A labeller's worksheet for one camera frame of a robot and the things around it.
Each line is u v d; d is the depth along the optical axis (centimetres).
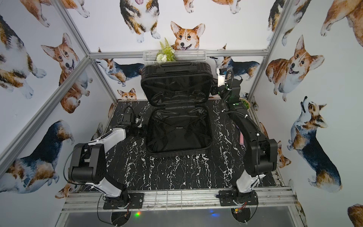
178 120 108
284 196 76
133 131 80
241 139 95
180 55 92
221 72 67
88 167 46
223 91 70
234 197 67
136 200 74
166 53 82
